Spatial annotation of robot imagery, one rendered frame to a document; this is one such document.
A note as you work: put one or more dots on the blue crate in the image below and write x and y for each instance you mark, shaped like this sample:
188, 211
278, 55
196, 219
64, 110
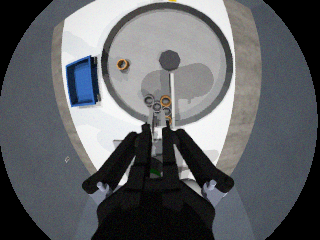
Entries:
82, 82

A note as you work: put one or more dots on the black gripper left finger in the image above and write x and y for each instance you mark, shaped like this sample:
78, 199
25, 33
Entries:
102, 183

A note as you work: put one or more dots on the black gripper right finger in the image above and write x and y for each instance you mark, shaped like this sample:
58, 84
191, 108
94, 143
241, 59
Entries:
214, 183

